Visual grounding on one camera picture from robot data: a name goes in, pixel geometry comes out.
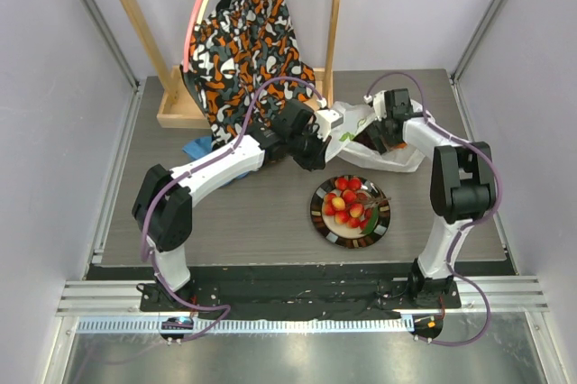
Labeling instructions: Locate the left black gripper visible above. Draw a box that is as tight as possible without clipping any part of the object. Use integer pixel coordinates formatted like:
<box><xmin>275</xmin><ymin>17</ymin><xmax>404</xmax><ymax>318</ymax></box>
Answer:
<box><xmin>287</xmin><ymin>124</ymin><xmax>331</xmax><ymax>172</ymax></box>

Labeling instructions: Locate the white plastic bag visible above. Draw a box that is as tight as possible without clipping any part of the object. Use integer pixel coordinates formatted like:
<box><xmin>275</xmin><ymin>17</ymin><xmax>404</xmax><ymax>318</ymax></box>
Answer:
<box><xmin>325</xmin><ymin>102</ymin><xmax>425</xmax><ymax>173</ymax></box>

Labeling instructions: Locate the red lychee fruit bunch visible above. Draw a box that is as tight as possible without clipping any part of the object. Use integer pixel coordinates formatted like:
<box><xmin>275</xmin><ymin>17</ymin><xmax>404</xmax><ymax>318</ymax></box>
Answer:
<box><xmin>319</xmin><ymin>176</ymin><xmax>390</xmax><ymax>240</ymax></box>

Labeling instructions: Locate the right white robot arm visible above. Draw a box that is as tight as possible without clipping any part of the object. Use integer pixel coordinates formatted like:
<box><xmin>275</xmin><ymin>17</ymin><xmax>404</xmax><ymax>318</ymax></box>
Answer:
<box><xmin>363</xmin><ymin>88</ymin><xmax>499</xmax><ymax>307</ymax></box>

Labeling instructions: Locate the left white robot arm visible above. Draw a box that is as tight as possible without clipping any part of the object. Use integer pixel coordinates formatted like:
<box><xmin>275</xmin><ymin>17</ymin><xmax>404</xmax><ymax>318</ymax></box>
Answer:
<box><xmin>132</xmin><ymin>100</ymin><xmax>342</xmax><ymax>311</ymax></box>

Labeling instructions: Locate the striped rim ceramic plate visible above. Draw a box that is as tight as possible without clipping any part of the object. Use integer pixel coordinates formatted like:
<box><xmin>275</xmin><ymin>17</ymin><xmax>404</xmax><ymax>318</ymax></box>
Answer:
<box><xmin>309</xmin><ymin>175</ymin><xmax>391</xmax><ymax>249</ymax></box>

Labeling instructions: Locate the camouflage patterned cloth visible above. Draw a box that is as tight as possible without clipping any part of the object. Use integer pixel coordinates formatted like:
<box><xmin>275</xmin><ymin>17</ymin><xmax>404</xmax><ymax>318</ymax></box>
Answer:
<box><xmin>180</xmin><ymin>0</ymin><xmax>316</xmax><ymax>149</ymax></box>

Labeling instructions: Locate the blue cloth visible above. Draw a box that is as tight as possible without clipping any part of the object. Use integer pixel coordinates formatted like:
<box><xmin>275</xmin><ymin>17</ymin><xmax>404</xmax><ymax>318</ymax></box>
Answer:
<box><xmin>181</xmin><ymin>135</ymin><xmax>249</xmax><ymax>187</ymax></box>

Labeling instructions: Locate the wooden hanger rack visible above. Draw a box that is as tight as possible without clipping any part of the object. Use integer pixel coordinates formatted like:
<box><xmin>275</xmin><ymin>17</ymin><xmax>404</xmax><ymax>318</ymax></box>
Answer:
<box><xmin>119</xmin><ymin>0</ymin><xmax>341</xmax><ymax>129</ymax></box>

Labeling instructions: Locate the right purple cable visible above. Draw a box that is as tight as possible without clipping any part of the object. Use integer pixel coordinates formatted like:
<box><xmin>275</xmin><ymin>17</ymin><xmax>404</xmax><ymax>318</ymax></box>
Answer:
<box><xmin>365</xmin><ymin>69</ymin><xmax>506</xmax><ymax>347</ymax></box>

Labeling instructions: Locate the purple cable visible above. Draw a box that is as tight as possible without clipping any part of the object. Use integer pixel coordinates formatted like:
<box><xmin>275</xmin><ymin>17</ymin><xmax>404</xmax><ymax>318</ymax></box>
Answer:
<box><xmin>140</xmin><ymin>76</ymin><xmax>328</xmax><ymax>343</ymax></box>
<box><xmin>365</xmin><ymin>69</ymin><xmax>506</xmax><ymax>347</ymax></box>

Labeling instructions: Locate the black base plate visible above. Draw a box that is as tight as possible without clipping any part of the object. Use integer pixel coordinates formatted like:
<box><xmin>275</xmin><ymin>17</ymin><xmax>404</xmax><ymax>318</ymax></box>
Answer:
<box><xmin>87</xmin><ymin>263</ymin><xmax>462</xmax><ymax>321</ymax></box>

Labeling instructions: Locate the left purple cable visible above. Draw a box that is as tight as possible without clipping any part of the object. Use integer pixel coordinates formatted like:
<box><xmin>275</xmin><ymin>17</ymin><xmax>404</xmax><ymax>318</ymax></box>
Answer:
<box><xmin>140</xmin><ymin>76</ymin><xmax>328</xmax><ymax>343</ymax></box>

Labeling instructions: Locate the white slotted cable duct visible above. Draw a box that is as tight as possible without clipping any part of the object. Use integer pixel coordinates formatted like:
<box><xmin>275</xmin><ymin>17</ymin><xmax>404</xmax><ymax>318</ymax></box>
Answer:
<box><xmin>76</xmin><ymin>315</ymin><xmax>414</xmax><ymax>334</ymax></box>

